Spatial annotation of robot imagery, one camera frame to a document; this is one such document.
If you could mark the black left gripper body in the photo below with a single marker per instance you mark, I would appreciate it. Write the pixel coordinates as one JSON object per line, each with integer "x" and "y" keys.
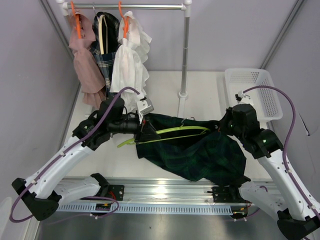
{"x": 126, "y": 125}

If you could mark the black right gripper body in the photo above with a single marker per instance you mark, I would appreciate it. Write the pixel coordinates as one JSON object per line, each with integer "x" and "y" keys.
{"x": 228, "y": 127}

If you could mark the green plastic hanger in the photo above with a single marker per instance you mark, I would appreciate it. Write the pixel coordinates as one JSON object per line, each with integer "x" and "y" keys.
{"x": 203, "y": 130}

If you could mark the dark green plaid skirt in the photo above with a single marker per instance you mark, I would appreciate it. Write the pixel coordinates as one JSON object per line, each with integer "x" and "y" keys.
{"x": 213, "y": 156}

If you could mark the white pleated skirt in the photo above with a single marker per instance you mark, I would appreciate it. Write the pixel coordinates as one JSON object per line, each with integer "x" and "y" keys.
{"x": 128, "y": 67}

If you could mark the orange plastic hanger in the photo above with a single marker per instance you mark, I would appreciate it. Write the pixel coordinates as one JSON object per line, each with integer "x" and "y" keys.
{"x": 125, "y": 20}

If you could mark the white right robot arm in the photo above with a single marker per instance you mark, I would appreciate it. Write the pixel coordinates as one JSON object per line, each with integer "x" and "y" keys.
{"x": 297, "y": 213}

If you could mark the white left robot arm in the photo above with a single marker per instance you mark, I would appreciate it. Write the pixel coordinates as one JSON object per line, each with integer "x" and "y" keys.
{"x": 42, "y": 193}

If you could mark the pink skirt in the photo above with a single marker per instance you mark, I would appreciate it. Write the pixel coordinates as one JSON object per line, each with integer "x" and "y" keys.
{"x": 92, "y": 82}

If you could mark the navy plaid skirt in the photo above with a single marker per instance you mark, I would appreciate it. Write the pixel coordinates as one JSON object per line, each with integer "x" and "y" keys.
{"x": 105, "y": 62}

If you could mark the cream hanger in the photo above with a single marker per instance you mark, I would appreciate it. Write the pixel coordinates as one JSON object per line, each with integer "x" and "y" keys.
{"x": 103, "y": 34}

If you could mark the orange hanger with pink skirt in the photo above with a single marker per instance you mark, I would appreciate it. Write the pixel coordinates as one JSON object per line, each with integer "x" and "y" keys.
{"x": 76, "y": 16}

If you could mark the silver clothes rack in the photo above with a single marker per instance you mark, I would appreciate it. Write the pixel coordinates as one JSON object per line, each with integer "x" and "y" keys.
{"x": 184, "y": 7}

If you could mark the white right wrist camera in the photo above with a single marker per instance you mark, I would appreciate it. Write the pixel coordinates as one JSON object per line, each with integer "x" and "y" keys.
{"x": 243, "y": 98}

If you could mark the aluminium mounting rail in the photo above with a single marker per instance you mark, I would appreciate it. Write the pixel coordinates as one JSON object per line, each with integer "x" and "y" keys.
{"x": 164, "y": 191}

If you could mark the white slotted cable duct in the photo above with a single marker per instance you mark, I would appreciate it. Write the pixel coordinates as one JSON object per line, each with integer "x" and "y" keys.
{"x": 139, "y": 208}

